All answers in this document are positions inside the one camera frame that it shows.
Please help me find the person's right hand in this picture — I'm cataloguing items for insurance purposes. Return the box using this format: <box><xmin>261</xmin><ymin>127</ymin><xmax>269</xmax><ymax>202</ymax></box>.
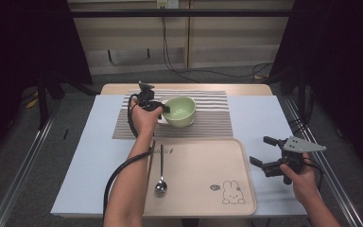
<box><xmin>279</xmin><ymin>153</ymin><xmax>321</xmax><ymax>206</ymax></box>

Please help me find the black metal stand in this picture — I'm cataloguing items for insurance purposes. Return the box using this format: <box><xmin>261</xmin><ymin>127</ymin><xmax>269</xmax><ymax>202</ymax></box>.
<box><xmin>297</xmin><ymin>67</ymin><xmax>307</xmax><ymax>127</ymax></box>

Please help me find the black curtain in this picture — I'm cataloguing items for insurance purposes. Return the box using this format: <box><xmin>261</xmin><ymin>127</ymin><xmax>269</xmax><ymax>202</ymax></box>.
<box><xmin>0</xmin><ymin>0</ymin><xmax>93</xmax><ymax>159</ymax></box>
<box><xmin>268</xmin><ymin>0</ymin><xmax>363</xmax><ymax>173</ymax></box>

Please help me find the white wall socket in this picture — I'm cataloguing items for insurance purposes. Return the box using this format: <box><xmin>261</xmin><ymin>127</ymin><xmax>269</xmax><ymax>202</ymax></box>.
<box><xmin>156</xmin><ymin>0</ymin><xmax>181</xmax><ymax>9</ymax></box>

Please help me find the metal spoon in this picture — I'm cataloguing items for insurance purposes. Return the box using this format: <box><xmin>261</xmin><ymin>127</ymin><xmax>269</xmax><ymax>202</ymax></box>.
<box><xmin>154</xmin><ymin>144</ymin><xmax>168</xmax><ymax>196</ymax></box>

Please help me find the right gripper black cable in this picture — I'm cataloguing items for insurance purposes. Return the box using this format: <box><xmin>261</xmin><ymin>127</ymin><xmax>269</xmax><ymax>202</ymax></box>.
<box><xmin>302</xmin><ymin>156</ymin><xmax>326</xmax><ymax>192</ymax></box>

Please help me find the metal floor rail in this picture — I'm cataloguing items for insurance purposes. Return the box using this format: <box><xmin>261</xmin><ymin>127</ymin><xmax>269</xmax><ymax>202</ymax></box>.
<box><xmin>284</xmin><ymin>96</ymin><xmax>363</xmax><ymax>227</ymax></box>
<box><xmin>0</xmin><ymin>102</ymin><xmax>61</xmax><ymax>227</ymax></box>

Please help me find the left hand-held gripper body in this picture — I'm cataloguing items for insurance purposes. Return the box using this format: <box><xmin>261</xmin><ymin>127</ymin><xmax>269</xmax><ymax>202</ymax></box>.
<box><xmin>136</xmin><ymin>80</ymin><xmax>164</xmax><ymax>112</ymax></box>

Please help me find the striped woven placemat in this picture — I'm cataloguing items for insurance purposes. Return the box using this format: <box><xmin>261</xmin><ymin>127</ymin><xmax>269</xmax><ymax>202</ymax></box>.
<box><xmin>112</xmin><ymin>89</ymin><xmax>234</xmax><ymax>140</ymax></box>

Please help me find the brown wooden chopstick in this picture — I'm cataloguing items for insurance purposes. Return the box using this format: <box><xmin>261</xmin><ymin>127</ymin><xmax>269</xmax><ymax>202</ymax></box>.
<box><xmin>148</xmin><ymin>140</ymin><xmax>156</xmax><ymax>178</ymax></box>
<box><xmin>146</xmin><ymin>141</ymin><xmax>155</xmax><ymax>190</ymax></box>

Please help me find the person's left hand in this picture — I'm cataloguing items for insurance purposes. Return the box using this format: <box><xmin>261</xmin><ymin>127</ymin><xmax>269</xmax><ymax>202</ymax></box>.
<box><xmin>130</xmin><ymin>99</ymin><xmax>164</xmax><ymax>139</ymax></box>

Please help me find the light green bowl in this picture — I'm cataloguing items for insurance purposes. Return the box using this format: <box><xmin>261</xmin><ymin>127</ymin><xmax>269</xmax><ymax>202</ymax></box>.
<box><xmin>162</xmin><ymin>96</ymin><xmax>198</xmax><ymax>129</ymax></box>

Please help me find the beige tray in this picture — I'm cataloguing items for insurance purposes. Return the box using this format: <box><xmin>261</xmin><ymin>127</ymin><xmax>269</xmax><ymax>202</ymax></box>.
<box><xmin>143</xmin><ymin>137</ymin><xmax>258</xmax><ymax>217</ymax></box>

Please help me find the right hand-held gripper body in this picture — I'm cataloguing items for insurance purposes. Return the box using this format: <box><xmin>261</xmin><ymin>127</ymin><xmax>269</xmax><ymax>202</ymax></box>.
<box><xmin>261</xmin><ymin>135</ymin><xmax>327</xmax><ymax>185</ymax></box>

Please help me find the black wall cable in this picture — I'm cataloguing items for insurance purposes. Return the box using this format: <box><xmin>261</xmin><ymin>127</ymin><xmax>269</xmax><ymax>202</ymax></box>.
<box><xmin>161</xmin><ymin>15</ymin><xmax>273</xmax><ymax>79</ymax></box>

